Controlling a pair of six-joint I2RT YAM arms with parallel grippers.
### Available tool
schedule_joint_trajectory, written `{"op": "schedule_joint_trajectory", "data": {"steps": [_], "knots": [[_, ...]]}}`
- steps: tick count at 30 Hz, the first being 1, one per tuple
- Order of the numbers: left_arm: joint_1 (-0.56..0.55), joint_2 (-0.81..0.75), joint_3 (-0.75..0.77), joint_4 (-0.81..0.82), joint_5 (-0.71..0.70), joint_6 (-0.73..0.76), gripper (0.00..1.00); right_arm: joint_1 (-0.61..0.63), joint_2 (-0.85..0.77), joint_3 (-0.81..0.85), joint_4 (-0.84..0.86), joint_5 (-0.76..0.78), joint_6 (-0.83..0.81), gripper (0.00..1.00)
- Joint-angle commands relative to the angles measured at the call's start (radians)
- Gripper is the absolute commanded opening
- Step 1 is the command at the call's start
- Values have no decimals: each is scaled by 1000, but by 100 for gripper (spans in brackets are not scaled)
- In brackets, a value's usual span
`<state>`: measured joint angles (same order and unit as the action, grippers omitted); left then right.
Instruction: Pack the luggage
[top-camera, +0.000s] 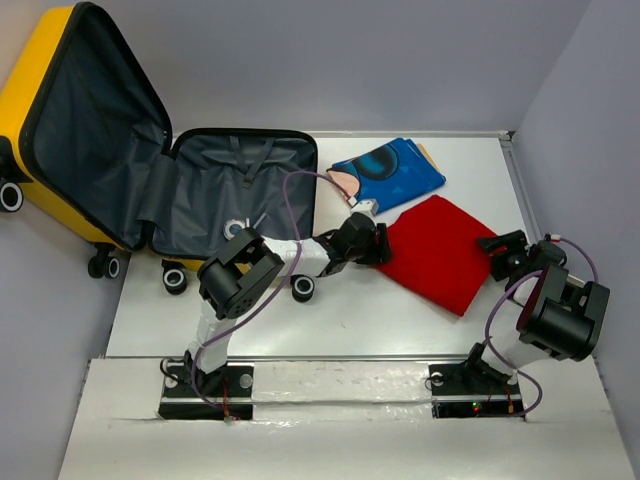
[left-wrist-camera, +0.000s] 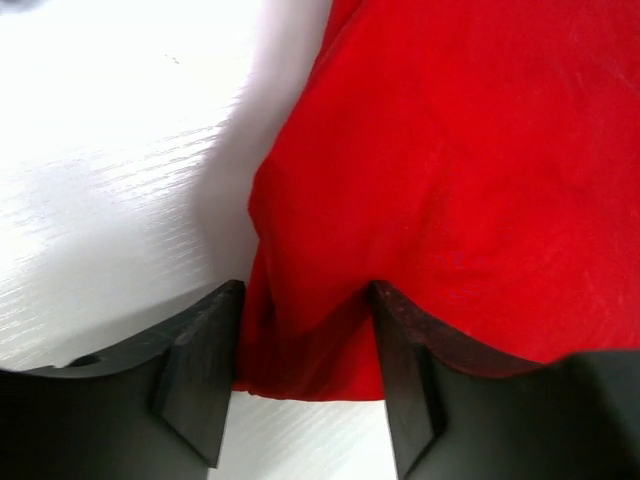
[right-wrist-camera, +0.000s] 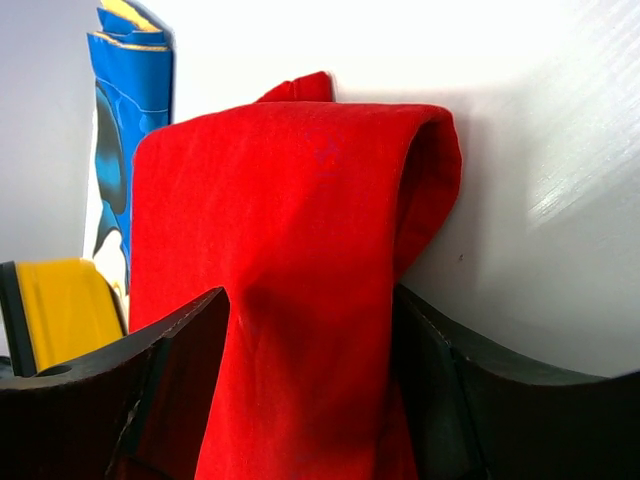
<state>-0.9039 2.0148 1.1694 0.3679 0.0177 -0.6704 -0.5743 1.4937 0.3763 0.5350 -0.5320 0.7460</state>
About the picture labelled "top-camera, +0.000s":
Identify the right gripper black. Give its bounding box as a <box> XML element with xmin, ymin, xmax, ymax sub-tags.
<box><xmin>473</xmin><ymin>229</ymin><xmax>530</xmax><ymax>282</ymax></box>

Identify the red cloth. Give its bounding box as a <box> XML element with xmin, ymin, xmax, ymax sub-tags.
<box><xmin>377</xmin><ymin>195</ymin><xmax>496</xmax><ymax>317</ymax></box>

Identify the blue cartoon cloth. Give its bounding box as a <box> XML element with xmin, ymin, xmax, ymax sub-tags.
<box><xmin>327</xmin><ymin>137</ymin><xmax>446</xmax><ymax>213</ymax></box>

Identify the houndstooth patterned pen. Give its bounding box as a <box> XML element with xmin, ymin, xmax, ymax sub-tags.
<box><xmin>254</xmin><ymin>212</ymin><xmax>267</xmax><ymax>229</ymax></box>

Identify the yellow hard-shell suitcase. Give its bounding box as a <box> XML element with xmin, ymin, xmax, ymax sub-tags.
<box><xmin>1</xmin><ymin>1</ymin><xmax>318</xmax><ymax>295</ymax></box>

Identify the small round tin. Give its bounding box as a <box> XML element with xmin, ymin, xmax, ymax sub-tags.
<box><xmin>223</xmin><ymin>219</ymin><xmax>246</xmax><ymax>240</ymax></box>

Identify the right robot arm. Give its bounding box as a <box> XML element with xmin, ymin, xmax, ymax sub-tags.
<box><xmin>460</xmin><ymin>230</ymin><xmax>611</xmax><ymax>392</ymax></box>

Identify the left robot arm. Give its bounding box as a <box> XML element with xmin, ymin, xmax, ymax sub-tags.
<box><xmin>185</xmin><ymin>211</ymin><xmax>392</xmax><ymax>395</ymax></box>

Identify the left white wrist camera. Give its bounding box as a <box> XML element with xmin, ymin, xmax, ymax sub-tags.
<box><xmin>350</xmin><ymin>199</ymin><xmax>379</xmax><ymax>218</ymax></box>

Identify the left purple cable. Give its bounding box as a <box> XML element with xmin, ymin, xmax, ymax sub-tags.
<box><xmin>189</xmin><ymin>170</ymin><xmax>359</xmax><ymax>416</ymax></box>

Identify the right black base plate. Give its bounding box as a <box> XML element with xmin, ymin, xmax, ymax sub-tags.
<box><xmin>424</xmin><ymin>363</ymin><xmax>524</xmax><ymax>419</ymax></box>

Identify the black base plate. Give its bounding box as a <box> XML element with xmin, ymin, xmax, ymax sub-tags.
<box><xmin>157</xmin><ymin>358</ymin><xmax>254</xmax><ymax>422</ymax></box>
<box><xmin>424</xmin><ymin>363</ymin><xmax>524</xmax><ymax>419</ymax></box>

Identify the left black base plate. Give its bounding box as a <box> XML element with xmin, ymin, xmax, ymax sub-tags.
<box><xmin>157</xmin><ymin>358</ymin><xmax>254</xmax><ymax>422</ymax></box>

